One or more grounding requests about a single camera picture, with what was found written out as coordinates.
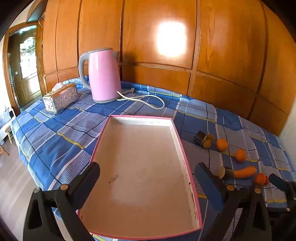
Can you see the wooden wardrobe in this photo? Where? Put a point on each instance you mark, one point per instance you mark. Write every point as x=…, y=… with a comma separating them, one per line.
x=231, y=58

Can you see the blue plaid blanket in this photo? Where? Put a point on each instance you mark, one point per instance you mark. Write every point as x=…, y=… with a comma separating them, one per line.
x=57, y=139

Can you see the wooden stool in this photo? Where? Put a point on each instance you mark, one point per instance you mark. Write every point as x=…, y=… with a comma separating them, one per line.
x=8, y=129

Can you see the silver embossed tissue box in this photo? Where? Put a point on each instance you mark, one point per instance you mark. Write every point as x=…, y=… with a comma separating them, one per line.
x=62, y=100

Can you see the dark eggplant piece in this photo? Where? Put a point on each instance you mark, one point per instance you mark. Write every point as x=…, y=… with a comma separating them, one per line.
x=225, y=173

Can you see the wooden door with glass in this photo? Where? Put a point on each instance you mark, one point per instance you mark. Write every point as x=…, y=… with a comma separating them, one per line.
x=25, y=69

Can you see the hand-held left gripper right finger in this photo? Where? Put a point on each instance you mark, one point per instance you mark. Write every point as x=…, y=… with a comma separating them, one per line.
x=207, y=183

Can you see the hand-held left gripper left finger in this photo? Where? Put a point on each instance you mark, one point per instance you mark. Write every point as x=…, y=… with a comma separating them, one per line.
x=91, y=172

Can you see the orange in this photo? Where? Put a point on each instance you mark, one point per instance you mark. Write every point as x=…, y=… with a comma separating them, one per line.
x=222, y=145
x=240, y=155

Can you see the pink shallow box tray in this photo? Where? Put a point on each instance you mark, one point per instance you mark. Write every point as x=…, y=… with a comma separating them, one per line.
x=138, y=166

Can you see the pink electric kettle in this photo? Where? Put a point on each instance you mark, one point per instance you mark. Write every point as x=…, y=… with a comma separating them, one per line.
x=104, y=76

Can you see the small dark cup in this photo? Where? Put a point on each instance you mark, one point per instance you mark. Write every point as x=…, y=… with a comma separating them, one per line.
x=199, y=138

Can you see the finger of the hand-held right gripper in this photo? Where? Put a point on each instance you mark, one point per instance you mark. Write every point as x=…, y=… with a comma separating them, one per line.
x=278, y=183

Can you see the red tomato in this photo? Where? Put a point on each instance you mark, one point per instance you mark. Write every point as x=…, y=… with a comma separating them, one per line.
x=260, y=179

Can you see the orange carrot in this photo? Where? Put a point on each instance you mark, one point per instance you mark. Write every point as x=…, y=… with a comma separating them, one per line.
x=245, y=172

